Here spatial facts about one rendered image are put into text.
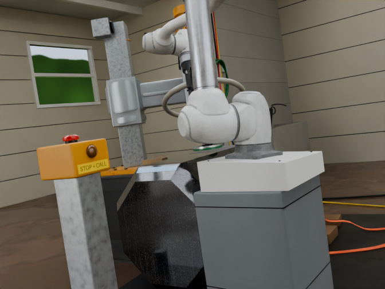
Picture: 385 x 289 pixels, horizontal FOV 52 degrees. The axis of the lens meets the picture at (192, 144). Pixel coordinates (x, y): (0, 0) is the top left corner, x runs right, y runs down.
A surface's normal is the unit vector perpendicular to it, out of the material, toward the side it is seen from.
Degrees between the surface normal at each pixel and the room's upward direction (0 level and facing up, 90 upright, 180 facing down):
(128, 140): 90
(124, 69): 90
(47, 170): 90
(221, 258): 90
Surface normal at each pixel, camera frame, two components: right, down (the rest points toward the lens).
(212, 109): 0.28, -0.11
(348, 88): -0.60, 0.13
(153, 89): 0.07, 0.04
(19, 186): 0.79, -0.08
